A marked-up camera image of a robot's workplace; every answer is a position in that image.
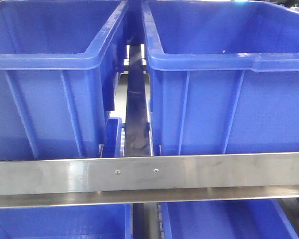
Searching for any steel shelf front rail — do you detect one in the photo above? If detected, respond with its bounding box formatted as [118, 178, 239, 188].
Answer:
[0, 152, 299, 208]

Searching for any large blue bin right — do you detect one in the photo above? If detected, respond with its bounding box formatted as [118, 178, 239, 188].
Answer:
[142, 0, 299, 155]

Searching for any steel centre divider rail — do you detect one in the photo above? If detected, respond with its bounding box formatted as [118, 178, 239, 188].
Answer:
[124, 45, 152, 157]

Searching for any blue bin lower left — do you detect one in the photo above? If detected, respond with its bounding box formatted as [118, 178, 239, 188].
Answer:
[0, 204, 132, 239]

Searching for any large blue bin left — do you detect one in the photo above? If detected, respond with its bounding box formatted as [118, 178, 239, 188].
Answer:
[0, 0, 128, 161]

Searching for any large blue bin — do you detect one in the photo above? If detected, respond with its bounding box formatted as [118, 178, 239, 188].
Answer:
[142, 0, 299, 155]
[0, 0, 128, 161]

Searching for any blue bin lower right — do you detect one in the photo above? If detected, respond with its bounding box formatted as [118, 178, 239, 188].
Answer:
[160, 199, 298, 239]

